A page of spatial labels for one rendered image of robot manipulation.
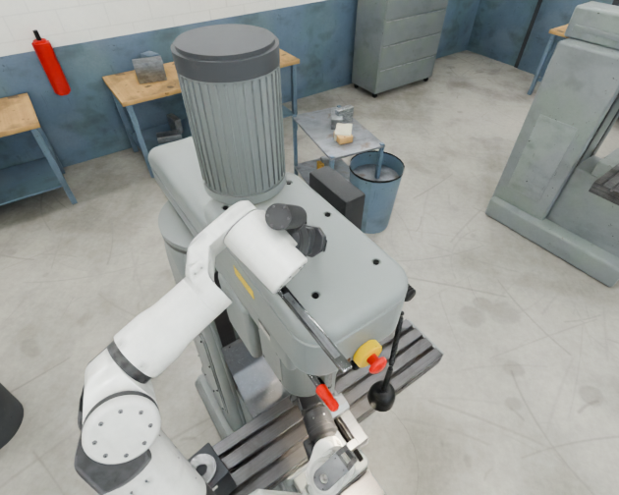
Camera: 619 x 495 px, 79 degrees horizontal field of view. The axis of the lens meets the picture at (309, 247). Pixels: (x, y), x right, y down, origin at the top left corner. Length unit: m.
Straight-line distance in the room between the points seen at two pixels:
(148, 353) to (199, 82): 0.48
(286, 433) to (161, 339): 1.19
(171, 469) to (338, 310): 0.34
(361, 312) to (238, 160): 0.40
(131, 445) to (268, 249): 0.27
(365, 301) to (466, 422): 2.14
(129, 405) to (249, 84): 0.55
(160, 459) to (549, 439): 2.60
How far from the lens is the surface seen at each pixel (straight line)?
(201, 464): 1.42
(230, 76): 0.73
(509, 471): 2.76
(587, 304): 3.73
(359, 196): 1.18
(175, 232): 1.36
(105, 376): 0.50
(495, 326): 3.22
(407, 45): 6.21
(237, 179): 0.84
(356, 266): 0.74
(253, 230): 0.49
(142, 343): 0.49
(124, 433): 0.50
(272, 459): 1.58
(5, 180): 4.89
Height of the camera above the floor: 2.43
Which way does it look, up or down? 45 degrees down
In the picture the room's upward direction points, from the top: straight up
